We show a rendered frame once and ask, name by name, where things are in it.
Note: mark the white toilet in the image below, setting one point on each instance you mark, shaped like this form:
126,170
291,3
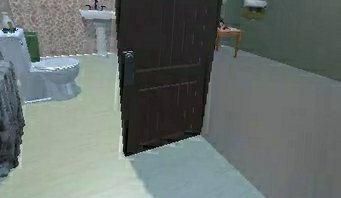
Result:
43,71

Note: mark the orange wooden side table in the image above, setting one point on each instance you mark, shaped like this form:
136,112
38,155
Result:
229,36

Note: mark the green bin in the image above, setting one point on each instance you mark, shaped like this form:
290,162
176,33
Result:
33,45

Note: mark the white pedestal sink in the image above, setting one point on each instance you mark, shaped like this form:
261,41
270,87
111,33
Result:
99,18

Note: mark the black sink faucet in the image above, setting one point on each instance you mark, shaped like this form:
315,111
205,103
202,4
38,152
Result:
96,3

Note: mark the dark brown room door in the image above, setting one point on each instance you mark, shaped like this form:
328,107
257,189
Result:
167,70

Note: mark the white soap bottle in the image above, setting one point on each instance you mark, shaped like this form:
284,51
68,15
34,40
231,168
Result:
7,21

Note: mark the framed yellow wall picture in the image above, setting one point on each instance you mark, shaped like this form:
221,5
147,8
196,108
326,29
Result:
254,9

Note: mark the red small object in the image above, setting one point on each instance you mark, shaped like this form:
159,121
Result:
225,27

